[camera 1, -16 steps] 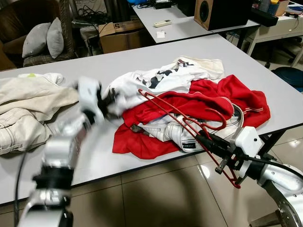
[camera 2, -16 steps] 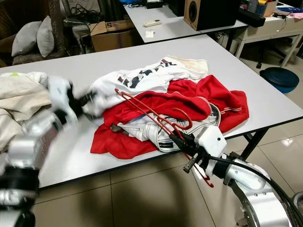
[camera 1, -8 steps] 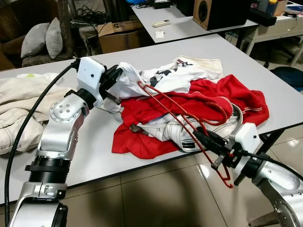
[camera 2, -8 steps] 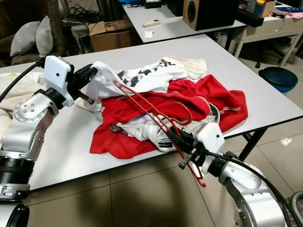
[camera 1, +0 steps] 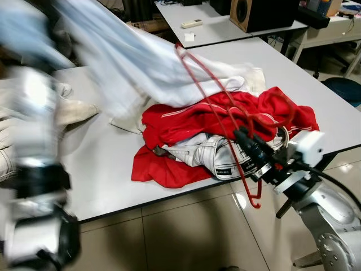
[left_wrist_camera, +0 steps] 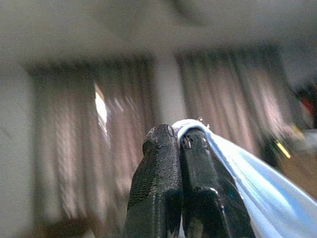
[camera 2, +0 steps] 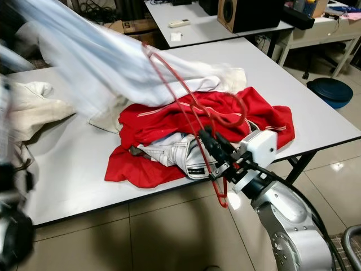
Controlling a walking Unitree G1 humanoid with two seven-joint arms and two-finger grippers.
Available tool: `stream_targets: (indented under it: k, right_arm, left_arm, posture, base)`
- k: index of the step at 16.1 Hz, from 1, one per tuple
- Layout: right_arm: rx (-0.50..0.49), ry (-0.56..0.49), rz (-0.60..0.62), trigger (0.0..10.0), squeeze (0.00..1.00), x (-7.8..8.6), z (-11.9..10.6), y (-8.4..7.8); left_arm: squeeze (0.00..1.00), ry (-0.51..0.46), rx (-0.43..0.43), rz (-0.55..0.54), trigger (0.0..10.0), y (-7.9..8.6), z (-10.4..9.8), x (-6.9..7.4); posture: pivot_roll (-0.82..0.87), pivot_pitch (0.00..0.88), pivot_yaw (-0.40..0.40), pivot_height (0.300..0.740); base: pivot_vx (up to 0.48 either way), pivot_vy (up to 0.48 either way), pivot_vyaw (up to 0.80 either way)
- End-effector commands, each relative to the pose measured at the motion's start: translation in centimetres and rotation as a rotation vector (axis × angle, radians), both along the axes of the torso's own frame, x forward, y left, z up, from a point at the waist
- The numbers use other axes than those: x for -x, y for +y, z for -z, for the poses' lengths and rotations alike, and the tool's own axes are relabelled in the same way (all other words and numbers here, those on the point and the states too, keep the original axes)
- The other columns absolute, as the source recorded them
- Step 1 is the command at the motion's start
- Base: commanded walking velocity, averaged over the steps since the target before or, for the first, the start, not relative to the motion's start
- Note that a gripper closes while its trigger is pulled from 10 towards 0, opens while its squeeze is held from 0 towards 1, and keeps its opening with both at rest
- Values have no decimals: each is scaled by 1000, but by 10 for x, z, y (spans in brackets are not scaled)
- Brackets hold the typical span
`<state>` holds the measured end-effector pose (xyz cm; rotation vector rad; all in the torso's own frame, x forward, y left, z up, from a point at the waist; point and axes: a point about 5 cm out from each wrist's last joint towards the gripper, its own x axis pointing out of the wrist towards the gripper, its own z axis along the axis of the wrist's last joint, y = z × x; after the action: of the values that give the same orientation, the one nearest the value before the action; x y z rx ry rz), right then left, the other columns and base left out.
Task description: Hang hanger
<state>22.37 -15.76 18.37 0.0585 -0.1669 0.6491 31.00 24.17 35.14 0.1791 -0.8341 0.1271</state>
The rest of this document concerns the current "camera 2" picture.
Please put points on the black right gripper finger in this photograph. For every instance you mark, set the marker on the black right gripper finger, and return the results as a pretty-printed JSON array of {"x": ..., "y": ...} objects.
[
  {"x": 227, "y": 149},
  {"x": 214, "y": 151}
]

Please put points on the red plastic hanger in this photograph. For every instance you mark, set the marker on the red plastic hanger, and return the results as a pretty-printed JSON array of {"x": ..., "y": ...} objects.
[{"x": 218, "y": 189}]

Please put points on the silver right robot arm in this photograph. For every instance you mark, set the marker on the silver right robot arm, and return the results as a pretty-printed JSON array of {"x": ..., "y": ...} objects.
[{"x": 293, "y": 226}]

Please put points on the red jersey white stripes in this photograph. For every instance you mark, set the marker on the red jersey white stripes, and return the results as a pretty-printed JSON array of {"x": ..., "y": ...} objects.
[{"x": 158, "y": 121}]

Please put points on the round dark blue cushion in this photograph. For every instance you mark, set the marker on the round dark blue cushion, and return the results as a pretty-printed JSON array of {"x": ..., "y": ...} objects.
[{"x": 330, "y": 90}]

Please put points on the small white paper card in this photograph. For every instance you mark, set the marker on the small white paper card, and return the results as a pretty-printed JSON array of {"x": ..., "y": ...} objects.
[{"x": 177, "y": 36}]

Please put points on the white remote control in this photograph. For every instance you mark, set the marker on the white remote control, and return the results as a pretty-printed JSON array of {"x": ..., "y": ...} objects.
[{"x": 179, "y": 23}]

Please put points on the brown black speaker box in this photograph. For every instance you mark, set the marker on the brown black speaker box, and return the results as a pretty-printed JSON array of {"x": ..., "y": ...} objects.
[{"x": 259, "y": 14}]

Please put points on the brown cardboard box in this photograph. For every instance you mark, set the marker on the brown cardboard box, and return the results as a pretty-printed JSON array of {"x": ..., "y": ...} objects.
[{"x": 138, "y": 26}]

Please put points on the long black sound bar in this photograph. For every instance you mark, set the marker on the long black sound bar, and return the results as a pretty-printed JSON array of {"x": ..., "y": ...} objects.
[{"x": 299, "y": 17}]

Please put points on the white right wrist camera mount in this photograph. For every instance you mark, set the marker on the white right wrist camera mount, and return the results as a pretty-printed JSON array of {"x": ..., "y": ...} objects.
[{"x": 262, "y": 148}]

